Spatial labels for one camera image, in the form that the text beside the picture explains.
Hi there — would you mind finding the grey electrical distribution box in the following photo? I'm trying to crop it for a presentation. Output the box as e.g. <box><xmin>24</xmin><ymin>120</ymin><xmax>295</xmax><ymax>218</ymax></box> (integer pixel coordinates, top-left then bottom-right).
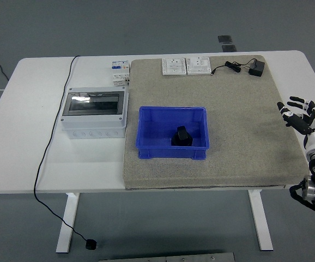
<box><xmin>60</xmin><ymin>86</ymin><xmax>130</xmax><ymax>140</ymax></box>

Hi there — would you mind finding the grey-brown table mat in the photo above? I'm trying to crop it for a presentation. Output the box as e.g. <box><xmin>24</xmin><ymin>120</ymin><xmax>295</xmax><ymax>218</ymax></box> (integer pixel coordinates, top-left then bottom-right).
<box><xmin>122</xmin><ymin>55</ymin><xmax>313</xmax><ymax>191</ymax></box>

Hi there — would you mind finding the white table leg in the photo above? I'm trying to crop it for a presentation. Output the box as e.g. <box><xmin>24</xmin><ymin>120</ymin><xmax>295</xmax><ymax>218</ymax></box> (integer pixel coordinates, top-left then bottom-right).
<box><xmin>56</xmin><ymin>192</ymin><xmax>81</xmax><ymax>254</ymax></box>
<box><xmin>247</xmin><ymin>190</ymin><xmax>274</xmax><ymax>251</ymax></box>

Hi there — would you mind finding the blue plastic bin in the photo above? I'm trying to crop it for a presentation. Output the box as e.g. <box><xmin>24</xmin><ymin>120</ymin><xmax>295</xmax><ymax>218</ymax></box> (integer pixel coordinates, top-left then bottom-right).
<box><xmin>135</xmin><ymin>105</ymin><xmax>211</xmax><ymax>160</ymax></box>

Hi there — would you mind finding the circuit breaker with blue label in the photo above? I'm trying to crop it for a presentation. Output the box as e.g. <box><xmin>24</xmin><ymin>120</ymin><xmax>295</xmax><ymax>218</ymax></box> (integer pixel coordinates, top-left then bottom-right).
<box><xmin>111</xmin><ymin>60</ymin><xmax>131</xmax><ymax>75</ymax></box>

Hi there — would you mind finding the black power adapter with cord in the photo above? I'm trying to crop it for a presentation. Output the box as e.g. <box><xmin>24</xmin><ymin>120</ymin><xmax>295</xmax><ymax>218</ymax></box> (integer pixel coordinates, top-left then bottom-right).
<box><xmin>211</xmin><ymin>58</ymin><xmax>266</xmax><ymax>78</ymax></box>

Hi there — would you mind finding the white switch socket panel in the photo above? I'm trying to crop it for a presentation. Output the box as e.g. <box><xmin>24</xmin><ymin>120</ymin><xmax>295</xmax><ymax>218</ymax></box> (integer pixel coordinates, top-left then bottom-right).
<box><xmin>186</xmin><ymin>56</ymin><xmax>212</xmax><ymax>75</ymax></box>

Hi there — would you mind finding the long black cable with plug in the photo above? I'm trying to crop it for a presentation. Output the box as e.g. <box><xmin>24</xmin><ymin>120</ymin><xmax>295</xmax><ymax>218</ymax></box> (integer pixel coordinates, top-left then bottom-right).
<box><xmin>33</xmin><ymin>55</ymin><xmax>98</xmax><ymax>251</ymax></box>

